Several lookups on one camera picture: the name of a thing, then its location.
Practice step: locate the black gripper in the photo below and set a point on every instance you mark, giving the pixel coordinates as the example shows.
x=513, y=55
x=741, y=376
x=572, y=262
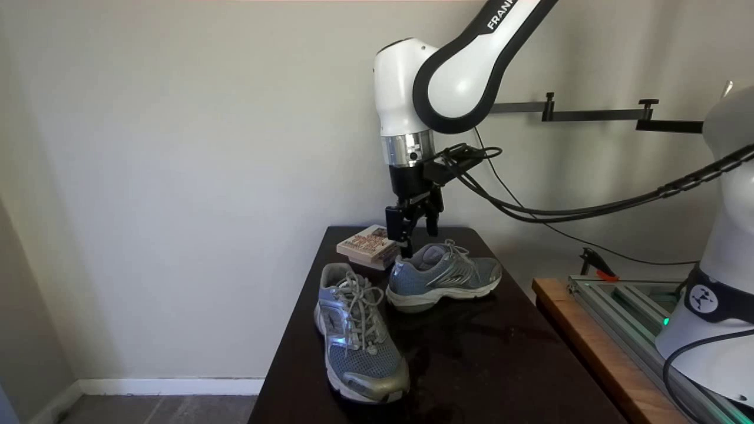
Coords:
x=414, y=186

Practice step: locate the small tan block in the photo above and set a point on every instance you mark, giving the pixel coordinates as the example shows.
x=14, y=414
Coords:
x=368, y=242

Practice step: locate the blue grey running shoe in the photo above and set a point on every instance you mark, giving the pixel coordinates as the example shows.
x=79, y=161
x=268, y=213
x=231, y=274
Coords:
x=439, y=274
x=361, y=346

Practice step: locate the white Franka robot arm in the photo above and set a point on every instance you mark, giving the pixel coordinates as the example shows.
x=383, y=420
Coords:
x=449, y=80

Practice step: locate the wooden base board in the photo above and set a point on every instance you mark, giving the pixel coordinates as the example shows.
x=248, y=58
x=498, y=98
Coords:
x=596, y=346

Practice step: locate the white baseboard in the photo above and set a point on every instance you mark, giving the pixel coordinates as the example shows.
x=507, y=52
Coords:
x=174, y=387

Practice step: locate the black clamp rail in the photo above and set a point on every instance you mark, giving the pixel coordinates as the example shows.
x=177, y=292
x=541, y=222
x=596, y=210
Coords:
x=596, y=117

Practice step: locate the aluminium frame rail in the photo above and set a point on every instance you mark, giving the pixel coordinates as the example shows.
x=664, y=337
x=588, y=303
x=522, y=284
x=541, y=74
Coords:
x=627, y=309

